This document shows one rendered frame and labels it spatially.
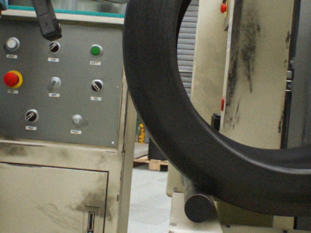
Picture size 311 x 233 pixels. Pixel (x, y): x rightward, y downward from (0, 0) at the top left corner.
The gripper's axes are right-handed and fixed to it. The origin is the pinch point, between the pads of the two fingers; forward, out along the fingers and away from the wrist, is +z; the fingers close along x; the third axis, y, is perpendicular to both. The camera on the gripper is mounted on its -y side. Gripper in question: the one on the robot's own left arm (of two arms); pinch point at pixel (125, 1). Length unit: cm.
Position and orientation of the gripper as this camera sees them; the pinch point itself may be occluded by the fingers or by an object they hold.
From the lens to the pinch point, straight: 106.8
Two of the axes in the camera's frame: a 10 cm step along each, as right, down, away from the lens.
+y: 2.0, -9.8, -0.4
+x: 0.5, -0.4, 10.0
